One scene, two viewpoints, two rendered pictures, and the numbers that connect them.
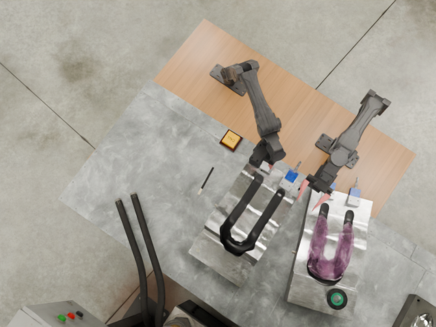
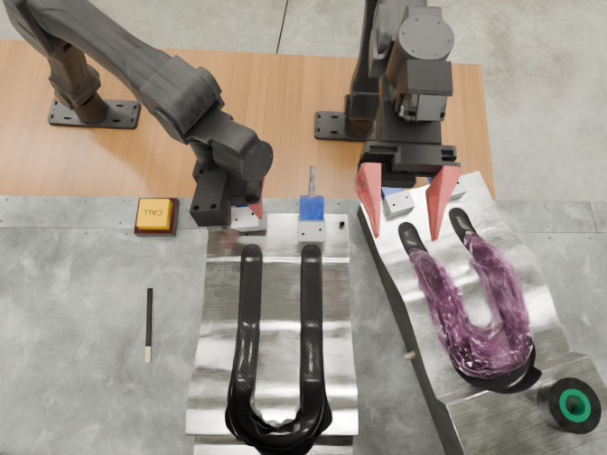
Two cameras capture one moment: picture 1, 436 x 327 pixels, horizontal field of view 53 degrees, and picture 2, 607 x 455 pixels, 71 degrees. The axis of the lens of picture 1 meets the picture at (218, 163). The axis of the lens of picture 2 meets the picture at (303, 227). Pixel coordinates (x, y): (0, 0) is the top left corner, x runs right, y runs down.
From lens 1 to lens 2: 1.11 m
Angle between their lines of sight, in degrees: 12
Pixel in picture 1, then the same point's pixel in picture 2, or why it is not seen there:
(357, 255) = (530, 283)
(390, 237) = (542, 217)
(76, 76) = not seen: outside the picture
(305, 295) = (502, 441)
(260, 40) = not seen: hidden behind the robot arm
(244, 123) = (165, 172)
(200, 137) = (92, 245)
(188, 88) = (19, 170)
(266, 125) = (176, 94)
